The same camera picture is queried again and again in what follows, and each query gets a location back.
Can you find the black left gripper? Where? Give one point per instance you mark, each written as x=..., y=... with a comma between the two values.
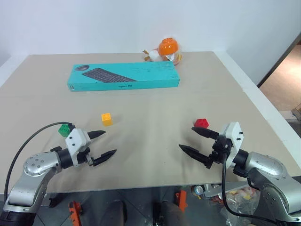
x=88, y=160

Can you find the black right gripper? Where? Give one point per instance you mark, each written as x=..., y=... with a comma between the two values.
x=219, y=148

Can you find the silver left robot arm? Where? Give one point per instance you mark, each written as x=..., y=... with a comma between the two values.
x=35, y=164

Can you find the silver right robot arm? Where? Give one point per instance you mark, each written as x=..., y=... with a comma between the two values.
x=265, y=164

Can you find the red toy block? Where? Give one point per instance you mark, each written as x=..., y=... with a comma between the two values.
x=201, y=123

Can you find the yellow toy block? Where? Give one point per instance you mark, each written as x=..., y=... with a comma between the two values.
x=107, y=120

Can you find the green toy block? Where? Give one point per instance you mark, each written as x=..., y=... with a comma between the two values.
x=63, y=131

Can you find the metal can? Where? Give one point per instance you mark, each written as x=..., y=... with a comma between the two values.
x=198, y=191

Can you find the orange clamp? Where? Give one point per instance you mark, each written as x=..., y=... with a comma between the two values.
x=74, y=213
x=181, y=200

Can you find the crumpled bag of colourful toys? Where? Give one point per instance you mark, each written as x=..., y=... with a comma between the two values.
x=244, y=200

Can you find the teal keyboard box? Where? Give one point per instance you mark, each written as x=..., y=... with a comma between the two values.
x=145, y=77

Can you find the clear plastic bag of toys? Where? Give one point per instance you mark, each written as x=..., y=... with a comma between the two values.
x=154, y=55

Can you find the cardboard box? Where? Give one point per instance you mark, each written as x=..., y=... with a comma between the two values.
x=296, y=110

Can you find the orange plastic bowl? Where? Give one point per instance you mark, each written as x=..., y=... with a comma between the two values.
x=167, y=47

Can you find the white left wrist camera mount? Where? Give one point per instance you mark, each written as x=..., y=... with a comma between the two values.
x=76, y=141

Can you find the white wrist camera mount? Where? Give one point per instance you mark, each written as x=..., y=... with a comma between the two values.
x=76, y=141
x=232, y=134

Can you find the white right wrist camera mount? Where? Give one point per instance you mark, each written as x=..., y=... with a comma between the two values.
x=232, y=134

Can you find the grey metal bracket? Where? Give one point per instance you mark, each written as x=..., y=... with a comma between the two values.
x=211, y=191

